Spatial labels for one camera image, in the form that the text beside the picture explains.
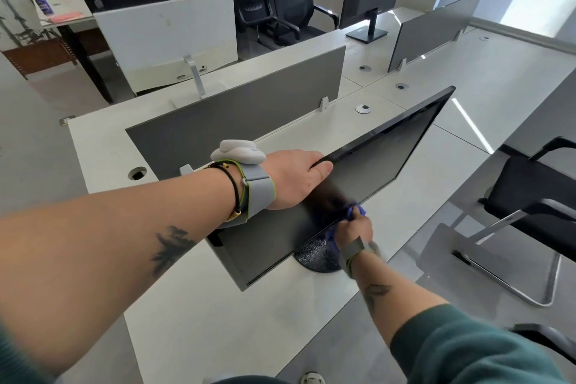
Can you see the grey wrist tracker band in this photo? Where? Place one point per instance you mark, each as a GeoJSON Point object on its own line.
{"type": "Point", "coordinates": [257, 190]}

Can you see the person's right hand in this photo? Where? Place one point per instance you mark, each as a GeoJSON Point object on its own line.
{"type": "Point", "coordinates": [357, 230]}

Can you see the person's left hand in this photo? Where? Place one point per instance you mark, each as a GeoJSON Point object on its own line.
{"type": "Point", "coordinates": [290, 176]}

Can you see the black chair armrest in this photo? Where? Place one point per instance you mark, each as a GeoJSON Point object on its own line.
{"type": "Point", "coordinates": [544, 334]}

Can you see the black chair with chrome frame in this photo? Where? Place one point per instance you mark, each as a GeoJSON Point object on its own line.
{"type": "Point", "coordinates": [531, 199]}

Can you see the blue packet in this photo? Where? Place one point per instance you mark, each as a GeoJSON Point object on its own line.
{"type": "Point", "coordinates": [43, 5]}

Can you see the pink paper sheet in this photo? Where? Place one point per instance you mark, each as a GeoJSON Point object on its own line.
{"type": "Point", "coordinates": [65, 17]}

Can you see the black round monitor base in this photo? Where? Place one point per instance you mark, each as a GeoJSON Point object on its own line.
{"type": "Point", "coordinates": [317, 257]}

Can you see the blue cleaning cloth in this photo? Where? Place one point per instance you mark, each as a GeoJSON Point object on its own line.
{"type": "Point", "coordinates": [335, 230]}

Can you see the person's left forearm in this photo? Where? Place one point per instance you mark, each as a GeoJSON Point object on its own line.
{"type": "Point", "coordinates": [112, 262]}

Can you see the green sweater sleeve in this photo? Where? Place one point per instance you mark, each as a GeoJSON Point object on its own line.
{"type": "Point", "coordinates": [468, 347]}

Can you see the black computer monitor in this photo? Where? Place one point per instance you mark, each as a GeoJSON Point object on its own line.
{"type": "Point", "coordinates": [382, 158]}

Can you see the person's left thumb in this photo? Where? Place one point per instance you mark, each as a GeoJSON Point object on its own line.
{"type": "Point", "coordinates": [322, 169]}

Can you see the person's right fingers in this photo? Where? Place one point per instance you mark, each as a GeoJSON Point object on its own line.
{"type": "Point", "coordinates": [358, 212]}

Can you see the short grey desk divider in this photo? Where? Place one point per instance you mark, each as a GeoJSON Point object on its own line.
{"type": "Point", "coordinates": [434, 28]}

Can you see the white shoe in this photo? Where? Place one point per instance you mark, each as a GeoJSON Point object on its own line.
{"type": "Point", "coordinates": [312, 378]}

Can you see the person's right forearm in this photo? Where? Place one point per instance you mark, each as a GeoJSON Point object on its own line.
{"type": "Point", "coordinates": [382, 298]}

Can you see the long grey desk divider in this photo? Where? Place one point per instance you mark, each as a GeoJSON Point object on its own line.
{"type": "Point", "coordinates": [234, 113]}

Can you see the white monitor with silver stand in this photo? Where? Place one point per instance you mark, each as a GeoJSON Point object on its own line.
{"type": "Point", "coordinates": [166, 37]}

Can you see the grey divider clamp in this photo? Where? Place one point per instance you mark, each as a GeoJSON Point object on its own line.
{"type": "Point", "coordinates": [324, 104]}
{"type": "Point", "coordinates": [185, 171]}

